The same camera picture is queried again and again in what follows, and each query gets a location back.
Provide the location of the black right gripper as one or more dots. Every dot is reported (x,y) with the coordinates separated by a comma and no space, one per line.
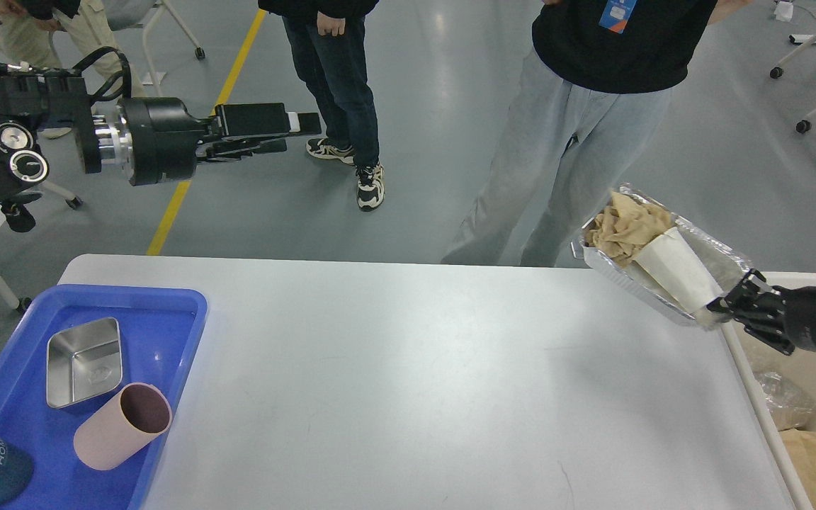
(752,301)

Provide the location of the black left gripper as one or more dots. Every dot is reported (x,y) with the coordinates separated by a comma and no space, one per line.
(156,140)

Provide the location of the white paper cup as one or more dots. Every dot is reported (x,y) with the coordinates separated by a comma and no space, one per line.
(676,267)

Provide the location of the brown paper ball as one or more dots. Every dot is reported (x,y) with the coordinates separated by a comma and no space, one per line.
(625,226)

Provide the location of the stainless steel rectangular container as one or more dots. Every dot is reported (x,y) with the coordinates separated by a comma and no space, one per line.
(84,366)

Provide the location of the pink plastic mug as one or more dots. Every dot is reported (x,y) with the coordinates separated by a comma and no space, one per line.
(124,425)

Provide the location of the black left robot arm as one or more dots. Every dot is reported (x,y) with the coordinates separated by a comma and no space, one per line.
(35,99)

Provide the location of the crumpled clear plastic in bin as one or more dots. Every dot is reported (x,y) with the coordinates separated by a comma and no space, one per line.
(790,406)

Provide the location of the white plastic bin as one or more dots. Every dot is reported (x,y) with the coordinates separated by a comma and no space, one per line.
(749,353)

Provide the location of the person in blue jeans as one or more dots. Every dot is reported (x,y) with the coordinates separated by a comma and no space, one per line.
(327,41)

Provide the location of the blue plastic tray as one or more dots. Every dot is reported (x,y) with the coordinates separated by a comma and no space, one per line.
(160,329)

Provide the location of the person in grey trousers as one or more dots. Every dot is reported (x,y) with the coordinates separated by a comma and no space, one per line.
(591,94)

